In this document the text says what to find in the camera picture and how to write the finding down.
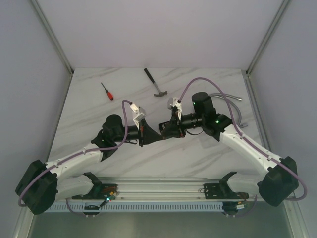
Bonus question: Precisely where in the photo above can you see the grey flexible metal hose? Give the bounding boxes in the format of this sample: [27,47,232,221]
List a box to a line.
[210,93,249,128]

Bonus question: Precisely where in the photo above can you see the black handled claw hammer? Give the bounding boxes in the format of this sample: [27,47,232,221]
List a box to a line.
[144,68,168,97]

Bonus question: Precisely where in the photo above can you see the red handled screwdriver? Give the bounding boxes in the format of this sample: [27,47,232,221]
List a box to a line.
[101,82,114,101]

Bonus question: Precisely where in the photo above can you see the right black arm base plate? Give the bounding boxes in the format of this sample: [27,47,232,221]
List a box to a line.
[203,183,249,200]

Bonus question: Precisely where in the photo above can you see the aluminium mounting rail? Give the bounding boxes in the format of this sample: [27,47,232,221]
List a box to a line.
[54,176,296,200]

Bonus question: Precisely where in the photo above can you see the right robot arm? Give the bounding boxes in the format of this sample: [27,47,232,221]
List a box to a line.
[159,92,299,207]

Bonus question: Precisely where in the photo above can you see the slotted grey cable duct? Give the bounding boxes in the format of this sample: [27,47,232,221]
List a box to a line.
[47,202,285,213]

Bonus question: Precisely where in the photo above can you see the left aluminium frame post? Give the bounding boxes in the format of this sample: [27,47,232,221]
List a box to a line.
[30,0,74,76]

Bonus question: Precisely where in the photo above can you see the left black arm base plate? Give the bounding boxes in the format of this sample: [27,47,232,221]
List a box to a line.
[71,183,117,200]

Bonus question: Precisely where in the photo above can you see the right aluminium frame post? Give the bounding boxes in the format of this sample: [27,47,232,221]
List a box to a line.
[246,0,292,77]

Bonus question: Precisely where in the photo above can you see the black fuse box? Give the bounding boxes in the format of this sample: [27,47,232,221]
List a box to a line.
[159,121,173,139]

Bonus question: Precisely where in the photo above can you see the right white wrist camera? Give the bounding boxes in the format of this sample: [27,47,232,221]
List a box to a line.
[167,97,182,120]

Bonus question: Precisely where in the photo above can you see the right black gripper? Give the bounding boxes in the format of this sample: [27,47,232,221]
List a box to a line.
[161,110,204,138]

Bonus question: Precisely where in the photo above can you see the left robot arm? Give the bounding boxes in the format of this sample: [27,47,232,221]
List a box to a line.
[15,114,162,215]

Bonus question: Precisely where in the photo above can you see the aluminium frame post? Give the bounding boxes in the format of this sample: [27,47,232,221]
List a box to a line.
[246,0,292,77]
[30,0,74,76]

